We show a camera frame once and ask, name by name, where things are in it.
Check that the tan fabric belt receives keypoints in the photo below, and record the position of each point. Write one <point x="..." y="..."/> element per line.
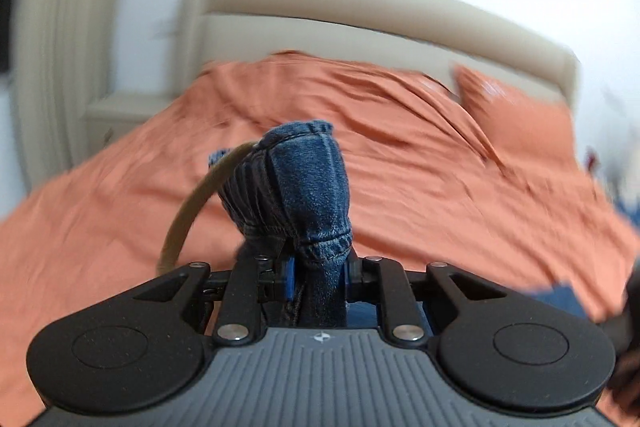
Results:
<point x="190" y="212"/>

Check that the beige upholstered headboard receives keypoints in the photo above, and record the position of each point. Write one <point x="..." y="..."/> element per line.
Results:
<point x="350" y="2"/>

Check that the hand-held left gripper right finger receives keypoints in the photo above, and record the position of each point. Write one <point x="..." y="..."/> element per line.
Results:
<point x="372" y="277"/>

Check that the beige nightstand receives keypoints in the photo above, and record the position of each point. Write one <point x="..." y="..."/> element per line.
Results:
<point x="125" y="117"/>

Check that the orange duvet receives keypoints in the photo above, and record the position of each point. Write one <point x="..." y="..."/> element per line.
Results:
<point x="425" y="207"/>

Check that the blue denim pants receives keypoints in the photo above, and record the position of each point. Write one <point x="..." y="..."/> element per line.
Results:
<point x="305" y="187"/>

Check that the beige curtain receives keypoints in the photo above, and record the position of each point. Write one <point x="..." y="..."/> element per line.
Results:
<point x="65" y="47"/>

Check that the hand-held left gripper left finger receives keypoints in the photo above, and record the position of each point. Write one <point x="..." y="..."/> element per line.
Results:
<point x="287" y="279"/>

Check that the orange embroidered pillow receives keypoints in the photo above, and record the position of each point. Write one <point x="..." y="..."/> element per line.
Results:
<point x="520" y="122"/>

